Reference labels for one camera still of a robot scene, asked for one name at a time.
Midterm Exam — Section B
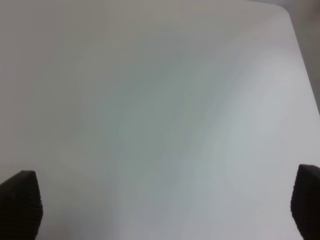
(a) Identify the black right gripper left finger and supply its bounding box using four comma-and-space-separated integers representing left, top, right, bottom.
0, 170, 43, 240

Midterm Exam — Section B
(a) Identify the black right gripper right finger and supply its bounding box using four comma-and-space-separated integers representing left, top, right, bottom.
290, 164, 320, 240

